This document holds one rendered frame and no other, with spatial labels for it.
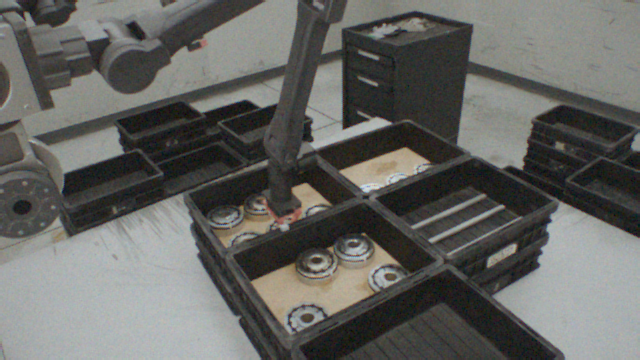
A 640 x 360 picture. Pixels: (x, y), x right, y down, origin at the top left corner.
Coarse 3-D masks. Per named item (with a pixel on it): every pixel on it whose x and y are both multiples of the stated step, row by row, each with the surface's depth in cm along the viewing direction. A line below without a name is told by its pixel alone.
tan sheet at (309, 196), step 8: (304, 184) 152; (296, 192) 148; (304, 192) 148; (312, 192) 148; (304, 200) 144; (312, 200) 144; (320, 200) 144; (240, 208) 142; (304, 208) 141; (248, 224) 135; (256, 224) 135; (264, 224) 135; (240, 232) 133; (264, 232) 132; (224, 240) 130
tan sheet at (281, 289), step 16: (384, 256) 123; (272, 272) 119; (288, 272) 119; (352, 272) 118; (368, 272) 118; (256, 288) 115; (272, 288) 114; (288, 288) 114; (304, 288) 114; (320, 288) 114; (336, 288) 114; (352, 288) 114; (272, 304) 110; (288, 304) 110; (336, 304) 110
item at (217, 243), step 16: (240, 176) 138; (336, 176) 136; (192, 192) 132; (352, 192) 130; (192, 208) 125; (336, 208) 124; (208, 224) 119; (288, 224) 119; (256, 240) 114; (224, 256) 112
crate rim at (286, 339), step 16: (304, 224) 119; (272, 240) 114; (416, 240) 112; (432, 256) 108; (416, 272) 103; (384, 288) 100; (256, 304) 98; (352, 304) 96; (272, 320) 93; (288, 336) 90
